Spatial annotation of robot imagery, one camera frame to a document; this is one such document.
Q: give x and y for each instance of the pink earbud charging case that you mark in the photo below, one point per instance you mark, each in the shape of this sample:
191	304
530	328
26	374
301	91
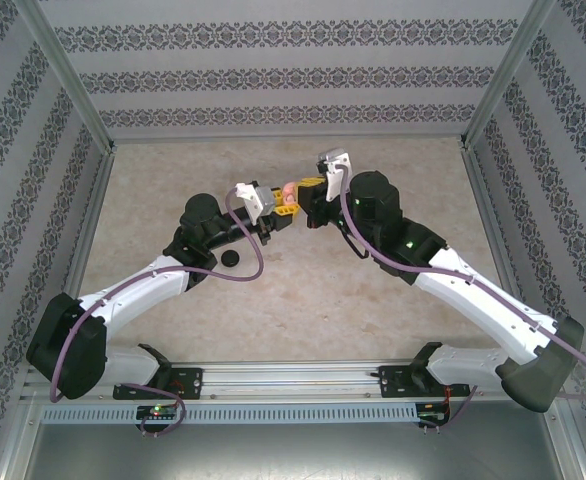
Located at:
289	191

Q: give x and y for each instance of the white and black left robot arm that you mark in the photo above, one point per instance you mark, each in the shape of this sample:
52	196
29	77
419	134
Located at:
133	290

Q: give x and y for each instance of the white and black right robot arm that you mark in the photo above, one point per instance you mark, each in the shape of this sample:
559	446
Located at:
483	305

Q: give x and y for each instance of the circuit board with green light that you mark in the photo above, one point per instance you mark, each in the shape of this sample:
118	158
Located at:
158	412

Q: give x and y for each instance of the small circuit board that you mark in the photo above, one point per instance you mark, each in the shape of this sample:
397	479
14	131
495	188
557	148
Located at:
433	417

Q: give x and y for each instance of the grey metal sheet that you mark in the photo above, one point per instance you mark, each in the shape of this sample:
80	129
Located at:
293	455

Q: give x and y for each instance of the aluminium side frame bar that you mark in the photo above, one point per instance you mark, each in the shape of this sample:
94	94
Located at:
98	190
498	250

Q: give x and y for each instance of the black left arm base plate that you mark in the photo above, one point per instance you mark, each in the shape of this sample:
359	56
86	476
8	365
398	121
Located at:
188	382

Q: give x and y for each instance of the aluminium mounting rail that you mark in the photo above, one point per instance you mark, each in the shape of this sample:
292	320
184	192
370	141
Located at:
293	380

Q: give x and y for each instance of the aluminium frame post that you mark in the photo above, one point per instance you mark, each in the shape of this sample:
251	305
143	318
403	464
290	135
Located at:
504	75
77	85

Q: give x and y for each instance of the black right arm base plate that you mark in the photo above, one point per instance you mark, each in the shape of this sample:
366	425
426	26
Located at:
389	382

